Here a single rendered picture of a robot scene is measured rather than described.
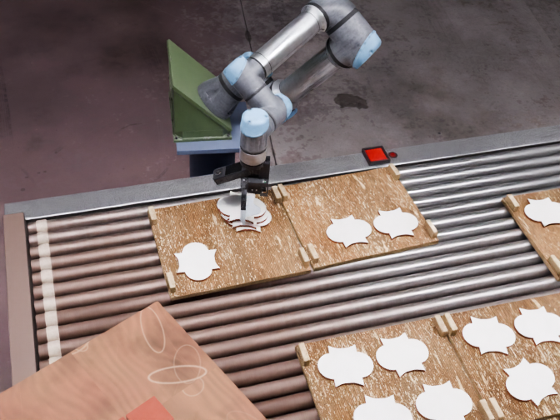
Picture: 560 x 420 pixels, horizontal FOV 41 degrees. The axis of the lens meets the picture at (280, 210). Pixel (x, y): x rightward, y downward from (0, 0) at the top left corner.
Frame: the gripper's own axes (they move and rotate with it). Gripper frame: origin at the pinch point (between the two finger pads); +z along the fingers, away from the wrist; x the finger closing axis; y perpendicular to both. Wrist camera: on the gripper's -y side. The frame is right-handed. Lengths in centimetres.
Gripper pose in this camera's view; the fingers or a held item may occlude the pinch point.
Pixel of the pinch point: (242, 207)
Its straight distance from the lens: 227.4
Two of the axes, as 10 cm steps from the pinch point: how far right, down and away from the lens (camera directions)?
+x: 0.1, -7.1, 7.1
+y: 10.0, 0.6, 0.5
